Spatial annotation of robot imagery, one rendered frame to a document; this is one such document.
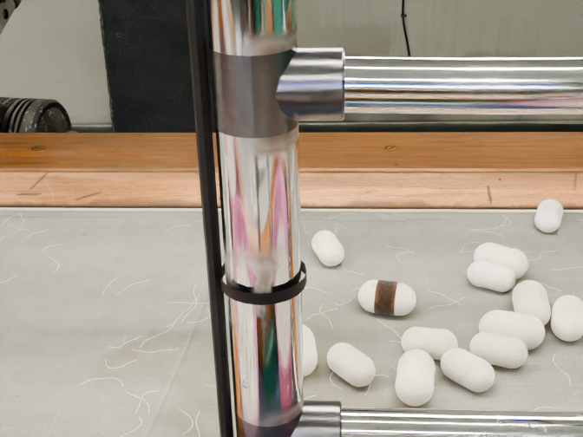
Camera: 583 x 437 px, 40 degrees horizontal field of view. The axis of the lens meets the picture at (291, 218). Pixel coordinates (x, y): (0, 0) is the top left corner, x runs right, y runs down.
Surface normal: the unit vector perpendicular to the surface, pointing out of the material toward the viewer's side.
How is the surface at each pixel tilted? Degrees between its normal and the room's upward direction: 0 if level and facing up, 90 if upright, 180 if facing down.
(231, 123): 90
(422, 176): 45
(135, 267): 0
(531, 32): 90
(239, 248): 90
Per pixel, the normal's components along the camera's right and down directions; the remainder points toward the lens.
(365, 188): -0.05, -0.31
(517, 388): -0.02, -0.89
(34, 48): -0.04, 0.44
